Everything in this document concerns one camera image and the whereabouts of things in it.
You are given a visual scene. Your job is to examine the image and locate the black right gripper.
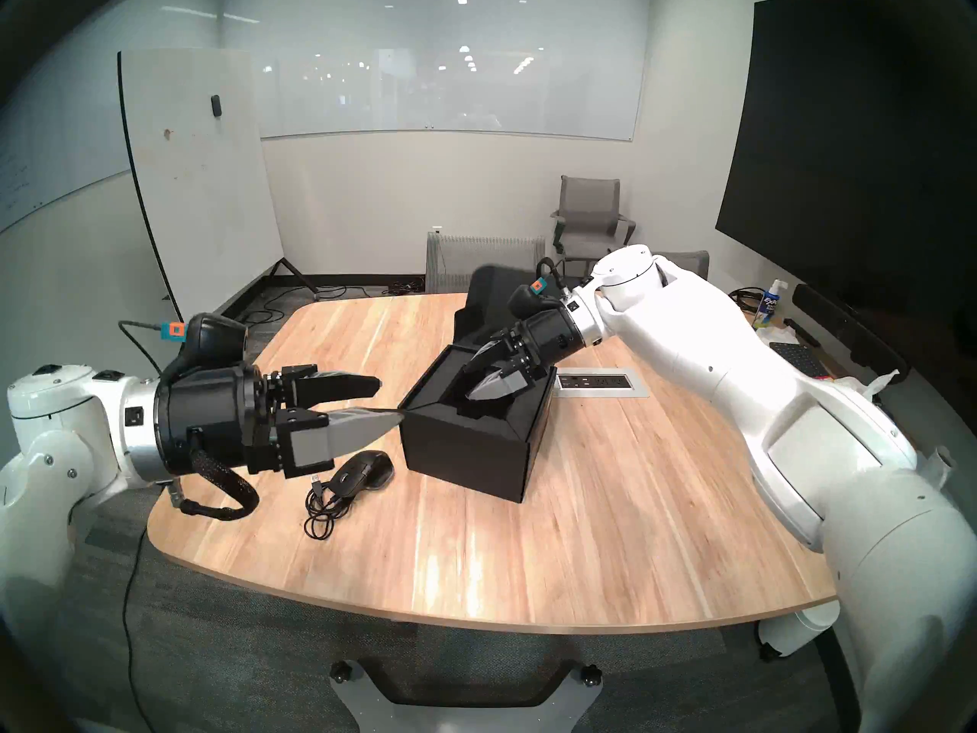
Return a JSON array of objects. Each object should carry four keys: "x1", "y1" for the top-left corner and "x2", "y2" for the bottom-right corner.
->
[{"x1": 461, "y1": 307, "x2": 585, "y2": 403}]

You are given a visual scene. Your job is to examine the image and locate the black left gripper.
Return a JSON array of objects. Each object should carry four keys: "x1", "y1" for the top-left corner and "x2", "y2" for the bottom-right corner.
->
[{"x1": 154, "y1": 363, "x2": 406, "y2": 482}]

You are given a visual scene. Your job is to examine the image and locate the black computer mouse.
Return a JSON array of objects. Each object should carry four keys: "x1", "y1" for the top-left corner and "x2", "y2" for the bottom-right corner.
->
[{"x1": 330, "y1": 450, "x2": 395, "y2": 500}]

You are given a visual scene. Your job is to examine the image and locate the black cardboard box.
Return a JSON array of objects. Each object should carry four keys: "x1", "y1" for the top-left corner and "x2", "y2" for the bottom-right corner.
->
[{"x1": 398, "y1": 264, "x2": 558, "y2": 505}]

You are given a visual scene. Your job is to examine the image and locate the black mouse USB cable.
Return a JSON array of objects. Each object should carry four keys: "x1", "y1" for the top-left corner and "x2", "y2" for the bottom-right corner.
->
[{"x1": 304, "y1": 472, "x2": 353, "y2": 541}]

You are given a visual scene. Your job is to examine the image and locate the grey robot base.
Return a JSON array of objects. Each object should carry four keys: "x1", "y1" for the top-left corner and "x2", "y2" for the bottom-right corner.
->
[{"x1": 330, "y1": 657, "x2": 604, "y2": 733}]

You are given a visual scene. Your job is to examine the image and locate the colourful floral tissue box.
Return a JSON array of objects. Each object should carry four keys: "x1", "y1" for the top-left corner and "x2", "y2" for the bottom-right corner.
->
[{"x1": 840, "y1": 370, "x2": 900, "y2": 405}]

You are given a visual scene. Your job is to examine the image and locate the silver table power grommet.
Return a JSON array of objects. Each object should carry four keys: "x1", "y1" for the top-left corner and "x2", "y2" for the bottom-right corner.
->
[{"x1": 556, "y1": 370, "x2": 650, "y2": 398}]

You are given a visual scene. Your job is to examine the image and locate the grey office chair with armrests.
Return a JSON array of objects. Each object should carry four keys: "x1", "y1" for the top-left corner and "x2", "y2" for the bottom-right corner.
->
[{"x1": 550, "y1": 176, "x2": 637, "y2": 280}]

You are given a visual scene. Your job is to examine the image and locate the mobile whiteboard on stand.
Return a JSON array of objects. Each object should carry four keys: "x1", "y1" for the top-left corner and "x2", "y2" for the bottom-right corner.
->
[{"x1": 117, "y1": 49, "x2": 321, "y2": 328}]

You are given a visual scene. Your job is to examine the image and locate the whiteboard cleaner spray bottle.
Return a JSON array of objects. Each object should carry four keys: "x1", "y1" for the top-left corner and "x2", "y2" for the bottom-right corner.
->
[{"x1": 750, "y1": 279, "x2": 788, "y2": 333}]

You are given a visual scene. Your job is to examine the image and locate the black keyboard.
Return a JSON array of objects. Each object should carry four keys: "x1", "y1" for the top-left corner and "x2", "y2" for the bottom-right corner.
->
[{"x1": 768, "y1": 341, "x2": 829, "y2": 378}]

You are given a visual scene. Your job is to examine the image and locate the black video conference bar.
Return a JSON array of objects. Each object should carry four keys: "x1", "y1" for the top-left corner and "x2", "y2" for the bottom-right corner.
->
[{"x1": 792, "y1": 283, "x2": 911, "y2": 385}]

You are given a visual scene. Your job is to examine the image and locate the white mug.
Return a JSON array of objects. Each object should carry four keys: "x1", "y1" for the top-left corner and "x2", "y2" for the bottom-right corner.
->
[{"x1": 925, "y1": 444, "x2": 959, "y2": 489}]

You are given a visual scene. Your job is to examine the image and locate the black floor cables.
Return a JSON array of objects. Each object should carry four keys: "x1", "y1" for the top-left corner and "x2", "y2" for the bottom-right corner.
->
[{"x1": 240, "y1": 277, "x2": 425, "y2": 328}]

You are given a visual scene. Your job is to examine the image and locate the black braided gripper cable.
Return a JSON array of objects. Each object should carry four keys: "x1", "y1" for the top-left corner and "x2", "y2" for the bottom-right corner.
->
[{"x1": 169, "y1": 430, "x2": 263, "y2": 523}]

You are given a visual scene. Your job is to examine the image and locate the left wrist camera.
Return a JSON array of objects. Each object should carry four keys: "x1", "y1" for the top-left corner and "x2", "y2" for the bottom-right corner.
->
[{"x1": 160, "y1": 313, "x2": 249, "y2": 381}]

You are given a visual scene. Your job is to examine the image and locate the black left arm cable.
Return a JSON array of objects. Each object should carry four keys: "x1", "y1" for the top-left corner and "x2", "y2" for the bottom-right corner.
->
[{"x1": 117, "y1": 321, "x2": 189, "y2": 733}]

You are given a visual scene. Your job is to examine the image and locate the glass wall whiteboard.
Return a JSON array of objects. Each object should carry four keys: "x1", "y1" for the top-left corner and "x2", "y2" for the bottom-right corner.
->
[{"x1": 221, "y1": 0, "x2": 653, "y2": 143}]

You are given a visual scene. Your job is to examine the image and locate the wall whiteboard with writing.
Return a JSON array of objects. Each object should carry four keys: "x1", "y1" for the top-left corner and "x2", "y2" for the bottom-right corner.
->
[{"x1": 0, "y1": 6, "x2": 222, "y2": 236}]

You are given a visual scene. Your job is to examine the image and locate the large black wall display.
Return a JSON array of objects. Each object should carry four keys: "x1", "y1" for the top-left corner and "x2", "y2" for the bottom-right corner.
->
[{"x1": 714, "y1": 0, "x2": 977, "y2": 389}]

